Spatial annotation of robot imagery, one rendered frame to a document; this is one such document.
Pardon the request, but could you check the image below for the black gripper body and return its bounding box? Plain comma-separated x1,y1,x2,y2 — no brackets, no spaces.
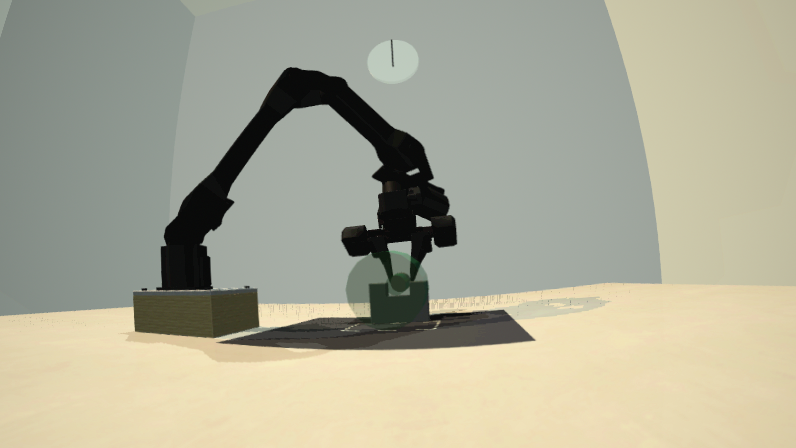
342,210,457,257

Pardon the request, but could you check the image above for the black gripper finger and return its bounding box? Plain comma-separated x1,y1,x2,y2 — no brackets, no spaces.
411,231,433,264
367,236,389,254

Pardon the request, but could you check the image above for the dark grey flat mat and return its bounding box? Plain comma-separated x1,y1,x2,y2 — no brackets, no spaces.
216,310,536,350

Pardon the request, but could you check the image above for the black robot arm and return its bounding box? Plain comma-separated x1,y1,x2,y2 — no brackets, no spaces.
156,67,450,291

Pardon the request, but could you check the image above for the green glass bottle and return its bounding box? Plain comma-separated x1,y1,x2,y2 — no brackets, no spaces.
346,251,429,330

